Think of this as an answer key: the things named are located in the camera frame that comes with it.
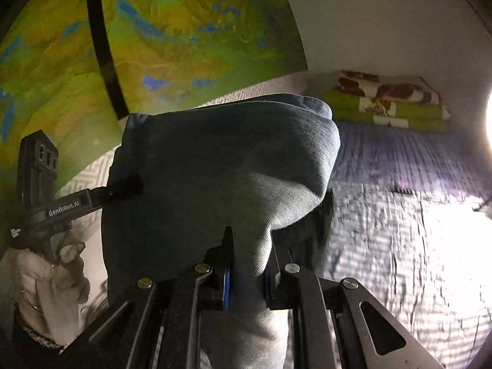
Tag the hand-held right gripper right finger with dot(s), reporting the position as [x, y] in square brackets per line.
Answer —
[276, 286]

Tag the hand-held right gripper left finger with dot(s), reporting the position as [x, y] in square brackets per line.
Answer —
[226, 288]

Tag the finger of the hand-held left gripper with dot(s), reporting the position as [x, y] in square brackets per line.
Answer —
[123, 188]

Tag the blue denim pants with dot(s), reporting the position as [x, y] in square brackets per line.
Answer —
[215, 169]

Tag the person's left forearm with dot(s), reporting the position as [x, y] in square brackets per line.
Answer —
[27, 348]

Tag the person's left hand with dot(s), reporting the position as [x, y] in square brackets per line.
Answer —
[57, 288]

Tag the striped quilted blanket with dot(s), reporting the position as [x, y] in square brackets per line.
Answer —
[384, 219]

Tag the folded green brown printed blanket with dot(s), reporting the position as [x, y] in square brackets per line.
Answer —
[384, 109]

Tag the green wall map poster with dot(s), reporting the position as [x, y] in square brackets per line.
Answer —
[192, 27]

